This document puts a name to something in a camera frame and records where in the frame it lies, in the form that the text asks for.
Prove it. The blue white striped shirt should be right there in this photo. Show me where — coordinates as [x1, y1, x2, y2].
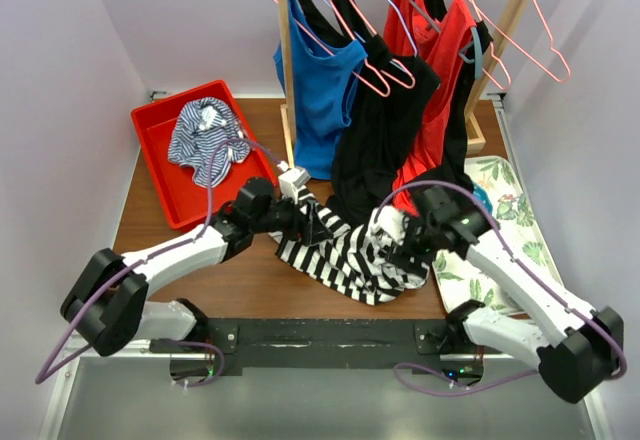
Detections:
[167, 97, 251, 188]

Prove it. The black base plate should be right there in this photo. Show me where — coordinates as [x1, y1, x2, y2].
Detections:
[149, 317, 486, 376]

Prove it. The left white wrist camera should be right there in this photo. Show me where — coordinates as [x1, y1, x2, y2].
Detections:
[276, 161, 311, 203]

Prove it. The black white striped tank top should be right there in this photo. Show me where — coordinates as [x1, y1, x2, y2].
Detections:
[276, 202, 430, 306]

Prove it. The pink wire hanger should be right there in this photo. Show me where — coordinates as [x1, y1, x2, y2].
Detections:
[314, 0, 416, 90]
[466, 0, 571, 91]
[296, 0, 391, 98]

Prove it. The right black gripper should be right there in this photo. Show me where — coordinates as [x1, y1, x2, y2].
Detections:
[385, 209, 441, 279]

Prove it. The grey blue hanger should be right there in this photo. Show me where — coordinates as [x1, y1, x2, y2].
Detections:
[407, 0, 489, 79]

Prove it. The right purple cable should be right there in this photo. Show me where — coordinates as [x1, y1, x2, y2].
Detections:
[377, 179, 629, 395]

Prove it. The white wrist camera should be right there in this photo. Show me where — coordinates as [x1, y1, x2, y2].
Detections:
[276, 161, 311, 203]
[367, 206, 408, 246]

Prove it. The wooden clothes rack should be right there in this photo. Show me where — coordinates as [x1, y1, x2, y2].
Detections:
[273, 0, 551, 180]

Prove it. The black red tank top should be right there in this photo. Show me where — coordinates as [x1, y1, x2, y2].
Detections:
[417, 0, 492, 193]

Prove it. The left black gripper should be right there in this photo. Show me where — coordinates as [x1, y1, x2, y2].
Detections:
[251, 189, 333, 246]

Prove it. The blue tank top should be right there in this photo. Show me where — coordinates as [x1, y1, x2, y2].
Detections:
[288, 0, 366, 180]

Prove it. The pink wire hanger middle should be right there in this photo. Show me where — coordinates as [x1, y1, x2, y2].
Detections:
[314, 0, 416, 90]

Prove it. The floral pattern tray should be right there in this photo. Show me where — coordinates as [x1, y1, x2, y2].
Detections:
[433, 156, 560, 316]

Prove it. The purple cable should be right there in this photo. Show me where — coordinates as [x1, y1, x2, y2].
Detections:
[377, 179, 629, 395]
[34, 139, 291, 387]

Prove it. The aluminium frame rail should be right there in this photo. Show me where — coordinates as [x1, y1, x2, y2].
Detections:
[41, 341, 613, 439]

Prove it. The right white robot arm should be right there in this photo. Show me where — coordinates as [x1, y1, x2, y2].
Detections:
[395, 180, 628, 404]

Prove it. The pink wire hanger far right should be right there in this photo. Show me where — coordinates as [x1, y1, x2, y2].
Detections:
[466, 0, 571, 91]

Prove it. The pink wire hanger left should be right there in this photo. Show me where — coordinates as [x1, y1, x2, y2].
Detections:
[296, 0, 391, 98]

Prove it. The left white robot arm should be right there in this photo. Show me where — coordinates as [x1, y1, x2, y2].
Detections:
[60, 177, 332, 357]

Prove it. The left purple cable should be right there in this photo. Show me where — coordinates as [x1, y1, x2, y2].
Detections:
[34, 139, 291, 387]

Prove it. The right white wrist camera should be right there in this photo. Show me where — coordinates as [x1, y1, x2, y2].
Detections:
[367, 206, 408, 246]

